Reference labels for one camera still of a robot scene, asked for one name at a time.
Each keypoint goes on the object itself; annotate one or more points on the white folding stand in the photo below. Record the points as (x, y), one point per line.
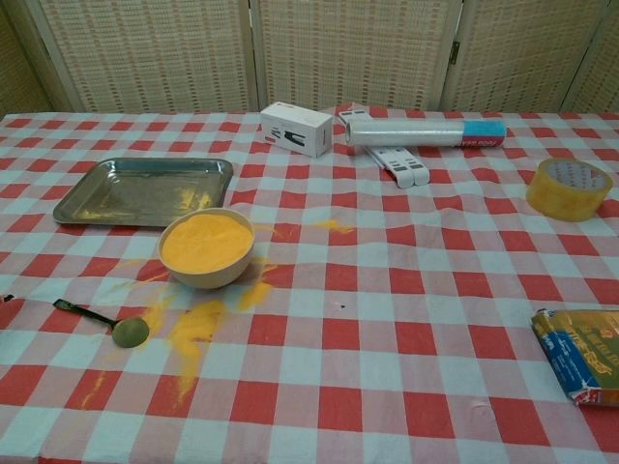
(403, 171)

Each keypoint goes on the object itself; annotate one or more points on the metal screen hinge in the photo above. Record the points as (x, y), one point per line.
(455, 52)

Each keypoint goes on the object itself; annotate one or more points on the red white checkered tablecloth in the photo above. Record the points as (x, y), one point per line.
(387, 290)

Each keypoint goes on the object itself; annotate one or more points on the beige woven folding screen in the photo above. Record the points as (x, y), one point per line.
(145, 48)

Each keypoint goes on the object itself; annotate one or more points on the white cardboard product box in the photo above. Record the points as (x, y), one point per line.
(295, 125)

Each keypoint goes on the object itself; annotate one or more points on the gold blue foil packet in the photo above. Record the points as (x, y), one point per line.
(580, 353)

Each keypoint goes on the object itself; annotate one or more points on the rectangular steel tray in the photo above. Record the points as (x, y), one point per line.
(145, 188)

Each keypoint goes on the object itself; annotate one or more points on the cling film roll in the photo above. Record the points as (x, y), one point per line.
(406, 133)

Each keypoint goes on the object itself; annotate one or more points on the bowl of yellow powder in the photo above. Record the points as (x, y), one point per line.
(208, 279)

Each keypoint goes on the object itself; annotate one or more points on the clear packing tape roll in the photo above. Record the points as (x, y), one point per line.
(556, 198)

